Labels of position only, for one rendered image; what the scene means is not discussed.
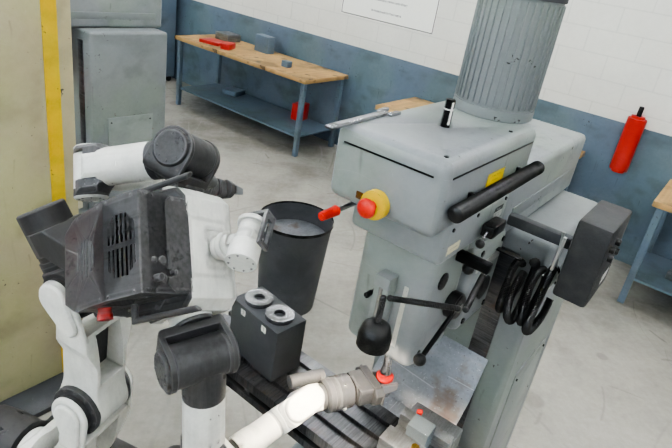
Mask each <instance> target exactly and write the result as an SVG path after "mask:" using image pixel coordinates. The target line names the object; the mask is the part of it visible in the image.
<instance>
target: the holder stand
mask: <svg viewBox="0 0 672 448"><path fill-rule="evenodd" d="M236 297H237V298H236V300H235V302H234V304H233V306H232V313H231V324H230V329H231V330H232V332H233V334H234V336H235V338H236V340H237V342H238V346H239V350H240V355H241V356H243V357H244V358H245V359H246V360H247V361H248V362H249V363H250V364H251V365H252V366H254V367H255V368H256V369H257V370H258V371H259V372H260V373H261V374H262V375H263V376H265V377H266V378H267V379H268V380H269V381H270V382H272V381H274V380H276V379H277V378H279V377H281V376H283V375H284V374H286V373H288V372H290V371H292V370H293V369H295V368H297V367H298V366H299V363H300V356H301V350H302V344H303V338H304V332H305V325H306V319H304V318H303V317H302V316H301V315H299V314H298V313H297V312H295V311H294V310H293V309H291V308H290V307H289V306H287V305H286V304H285V303H283V302H282V301H281V300H280V299H278V298H277V297H276V296H274V295H273V294H272V293H270V292H269V291H268V290H266V289H265V288H264V287H262V286H261V287H258V288H256V289H253V290H250V291H248V292H246V293H243V294H241V295H238V296H236Z"/></svg>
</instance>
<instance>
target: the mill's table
mask: <svg viewBox="0 0 672 448"><path fill-rule="evenodd" d="M231 313H232V310H230V311H229V312H228V315H227V314H223V317H224V318H225V320H226V322H227V324H228V325H229V327H230V324H231ZM240 359H241V360H240V366H239V368H238V370H237V372H235V373H232V374H226V385H227V386H228V387H229V388H231V389H232V390H233V391H234V392H236V393H237V394H238V395H239V396H241V397H242V398H243V399H244V400H246V401H247V402H248V403H249V404H251V405H252V406H253V407H254V408H255V409H257V410H258V411H259V412H260V413H262V414H263V415H264V414H265V413H266V412H268V411H269V410H271V409H272V408H273V407H275V406H277V405H278V404H280V403H281V402H283V401H285V400H286V398H287V396H288V395H289V394H290V393H291V392H293V391H295V390H297V389H300V388H302V387H304V386H301V387H297V388H293V389H290V388H289V387H288V384H287V376H288V375H291V374H295V373H300V372H305V371H309V370H314V369H318V368H323V369H324V371H325V374H326V377H328V376H333V375H336V374H335V373H333V372H332V371H330V370H329V369H327V368H326V367H324V366H323V365H321V364H320V363H319V362H317V361H316V360H314V359H313V358H311V357H310V356H308V355H307V354H305V353H304V352H303V351H301V356H300V363H299V366H298V367H297V368H295V369H293V370H292V371H290V372H288V373H286V374H284V375H283V376H281V377H279V378H277V379H276V380H274V381H272V382H270V381H269V380H268V379H267V378H266V377H265V376H263V375H262V374H261V373H260V372H259V371H258V370H257V369H256V368H255V367H254V366H252V365H251V364H250V363H249V362H248V361H247V360H246V359H245V358H244V357H243V356H241V355H240ZM398 421H399V417H397V416H396V415H394V414H393V413H391V412H390V411H389V410H387V409H386V408H384V407H383V406H381V405H380V404H379V405H375V406H372V405H371V404H370V403H369V404H365V405H361V406H357V405H356V403H355V404H354V406H353V407H352V408H348V409H347V410H345V411H344V410H340V411H337V412H333V413H329V414H328V413H326V412H324V411H323V410H321V411H318V412H316V413H314V414H313V415H312V416H311V417H309V418H308V419H307V420H305V421H304V422H303V423H302V424H300V425H299V426H298V427H296V428H294V429H292V430H291V431H289V432H288V433H287V434H288V435H289V436H290V437H292V438H293V439H294V440H295V441H296V442H298V443H299V444H300V445H301V446H303V447H304V448H377V444H378V440H379V437H380V436H381V435H382V434H383V433H384V431H385V430H386V429H387V428H388V427H389V426H390V425H392V426H394V427H396V425H397V424H398Z"/></svg>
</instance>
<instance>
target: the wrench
mask: <svg viewBox="0 0 672 448"><path fill-rule="evenodd" d="M388 111H389V107H383V108H379V109H377V112H373V113H369V114H365V115H361V116H357V117H353V118H349V119H345V120H341V121H337V122H333V123H329V124H325V128H328V129H331V130H335V129H339V128H343V127H346V126H350V125H354V124H358V123H361V122H365V121H369V120H373V119H376V118H380V117H384V116H390V117H392V116H397V115H401V111H393V112H388Z"/></svg>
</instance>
